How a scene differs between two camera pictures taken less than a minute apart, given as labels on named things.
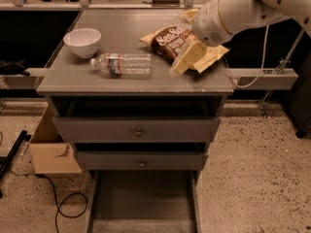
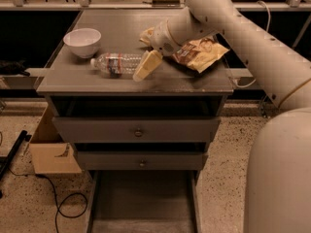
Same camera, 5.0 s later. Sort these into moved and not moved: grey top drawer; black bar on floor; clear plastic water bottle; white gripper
Moved: white gripper
Not moved: grey top drawer; black bar on floor; clear plastic water bottle
